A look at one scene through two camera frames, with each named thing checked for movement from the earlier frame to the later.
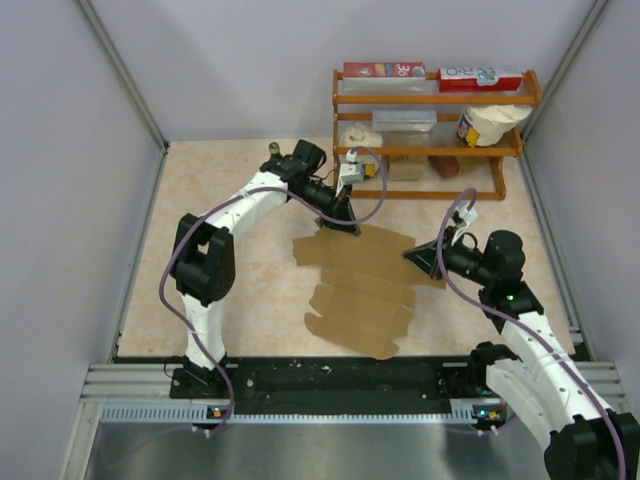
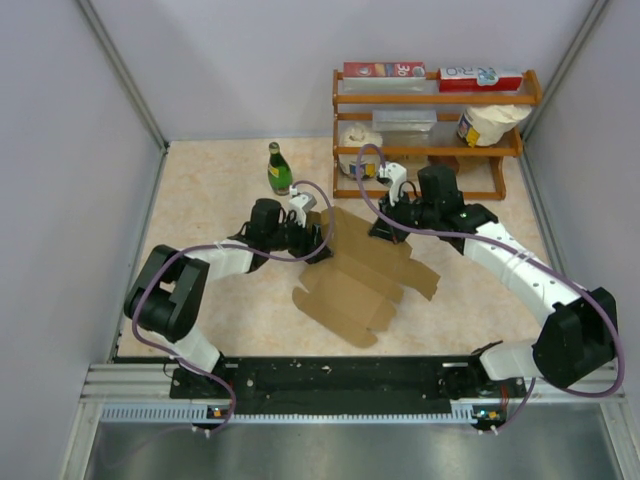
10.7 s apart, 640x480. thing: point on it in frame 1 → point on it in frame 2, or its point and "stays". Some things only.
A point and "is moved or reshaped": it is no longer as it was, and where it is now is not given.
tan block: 406,168 stays
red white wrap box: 477,79 stays
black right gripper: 426,258 → 383,228
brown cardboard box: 368,291 is moved or reshaped
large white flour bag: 489,124 stays
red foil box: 384,69 stays
